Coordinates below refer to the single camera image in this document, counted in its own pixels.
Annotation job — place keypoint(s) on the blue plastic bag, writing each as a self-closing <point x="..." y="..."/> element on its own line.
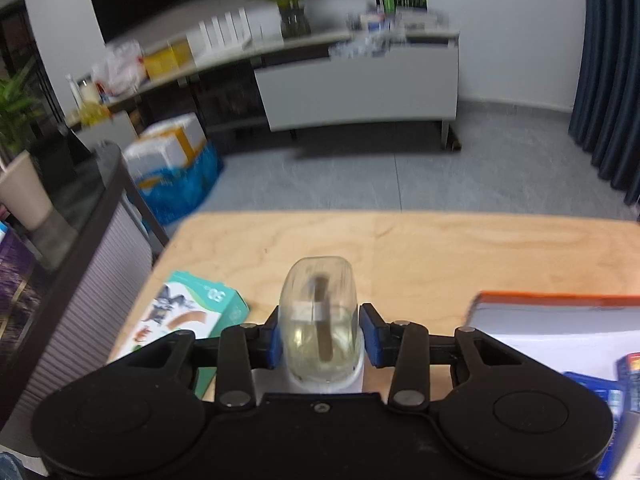
<point x="175" y="192"/>

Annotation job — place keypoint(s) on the red card box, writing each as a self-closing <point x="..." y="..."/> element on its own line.
<point x="631" y="366"/>

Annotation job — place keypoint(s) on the clear plastic bags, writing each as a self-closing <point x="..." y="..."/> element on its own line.
<point x="367" y="42"/>

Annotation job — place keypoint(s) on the green leafy plant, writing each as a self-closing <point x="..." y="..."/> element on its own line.
<point x="17" y="105"/>

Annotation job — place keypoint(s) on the white television cabinet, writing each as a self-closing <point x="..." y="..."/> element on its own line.
<point x="360" y="85"/>

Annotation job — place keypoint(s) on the white router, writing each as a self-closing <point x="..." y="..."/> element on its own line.
<point x="225" y="30"/>

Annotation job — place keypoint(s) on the dark blue curtain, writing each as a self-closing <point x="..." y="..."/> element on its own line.
<point x="607" y="85"/>

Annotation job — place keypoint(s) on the green printed carton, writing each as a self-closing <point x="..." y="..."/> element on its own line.
<point x="187" y="317"/>

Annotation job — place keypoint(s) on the white mosquito repellent heater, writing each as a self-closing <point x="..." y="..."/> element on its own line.
<point x="320" y="325"/>

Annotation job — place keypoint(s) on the white orange carton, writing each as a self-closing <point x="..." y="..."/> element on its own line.
<point x="167" y="142"/>

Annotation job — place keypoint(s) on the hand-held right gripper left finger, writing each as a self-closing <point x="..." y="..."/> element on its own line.
<point x="272" y="347"/>

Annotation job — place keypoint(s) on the purple patterned box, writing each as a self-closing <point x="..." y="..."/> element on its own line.
<point x="15" y="265"/>

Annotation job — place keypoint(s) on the white bottle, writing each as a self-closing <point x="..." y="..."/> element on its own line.
<point x="75" y="91"/>

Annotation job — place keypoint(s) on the orange-rimmed white box lid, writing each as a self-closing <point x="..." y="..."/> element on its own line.
<point x="550" y="320"/>

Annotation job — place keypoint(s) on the white plastic bag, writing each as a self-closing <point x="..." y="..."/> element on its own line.
<point x="119" y="69"/>

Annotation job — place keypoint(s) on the blue tin box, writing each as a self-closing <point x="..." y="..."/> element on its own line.
<point x="602" y="395"/>

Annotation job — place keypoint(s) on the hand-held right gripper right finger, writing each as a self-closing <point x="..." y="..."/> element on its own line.
<point x="372" y="341"/>

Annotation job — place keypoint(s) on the yellow box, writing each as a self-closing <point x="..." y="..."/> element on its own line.
<point x="167" y="60"/>

